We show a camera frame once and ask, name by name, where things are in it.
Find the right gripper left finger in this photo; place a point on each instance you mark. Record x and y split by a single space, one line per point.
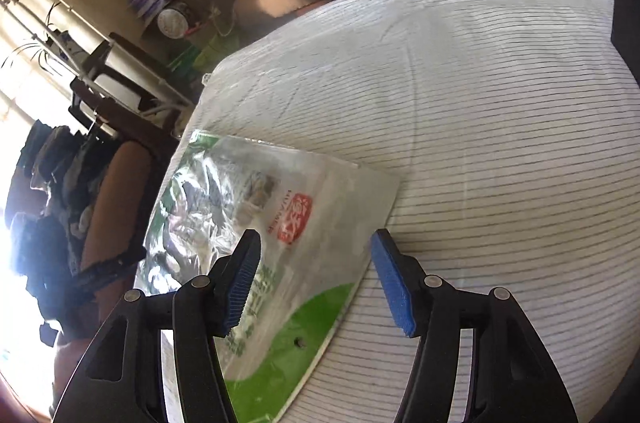
119 378

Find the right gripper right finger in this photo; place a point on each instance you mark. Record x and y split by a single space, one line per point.
512 378

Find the green seaweed snack bag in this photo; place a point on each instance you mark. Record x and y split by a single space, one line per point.
315 216

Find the wooden chair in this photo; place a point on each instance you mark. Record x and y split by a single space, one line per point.
111 104

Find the round clock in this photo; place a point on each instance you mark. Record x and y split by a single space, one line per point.
172 23

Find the black storage box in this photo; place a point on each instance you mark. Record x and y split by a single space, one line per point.
625 33

